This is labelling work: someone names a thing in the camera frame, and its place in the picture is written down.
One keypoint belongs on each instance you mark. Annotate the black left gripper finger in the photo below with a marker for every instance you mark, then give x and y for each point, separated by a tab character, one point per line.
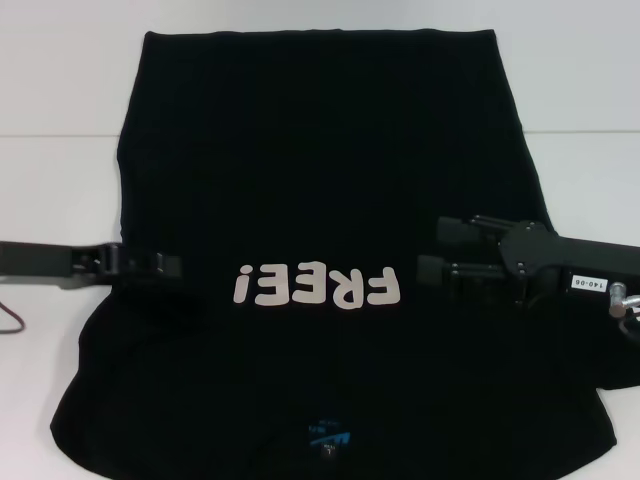
150	266

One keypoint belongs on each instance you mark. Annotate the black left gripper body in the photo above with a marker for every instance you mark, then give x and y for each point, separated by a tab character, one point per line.
45	260

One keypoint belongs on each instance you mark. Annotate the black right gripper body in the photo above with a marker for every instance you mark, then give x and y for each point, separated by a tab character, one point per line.
545	260

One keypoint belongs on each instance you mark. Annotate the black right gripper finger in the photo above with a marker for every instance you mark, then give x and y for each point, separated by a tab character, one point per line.
455	280
460	231

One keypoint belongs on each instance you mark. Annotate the black T-shirt with FREE print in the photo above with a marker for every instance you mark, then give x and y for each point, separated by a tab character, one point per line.
320	150

